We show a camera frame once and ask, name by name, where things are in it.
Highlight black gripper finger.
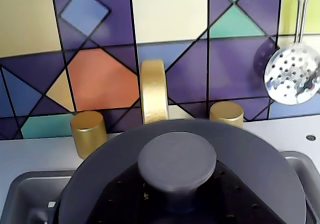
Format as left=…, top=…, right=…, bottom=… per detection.
left=91, top=162, right=157, bottom=224
left=197, top=160, right=279, bottom=224

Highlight dark gray pot lid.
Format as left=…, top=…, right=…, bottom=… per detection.
left=58, top=119, right=307, bottom=224

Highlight gold tap knob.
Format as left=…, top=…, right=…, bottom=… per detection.
left=209, top=101, right=245, bottom=129
left=70, top=110, right=109, bottom=160

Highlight gray toy sink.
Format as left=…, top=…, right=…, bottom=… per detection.
left=0, top=151, right=320, bottom=224

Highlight gold toy faucet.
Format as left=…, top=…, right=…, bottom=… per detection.
left=139, top=59, right=170, bottom=125

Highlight blue toy kitchen unit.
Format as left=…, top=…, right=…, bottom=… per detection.
left=0, top=0, right=320, bottom=224

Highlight silver skimmer spoon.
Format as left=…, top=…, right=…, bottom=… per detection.
left=263, top=0, right=320, bottom=106

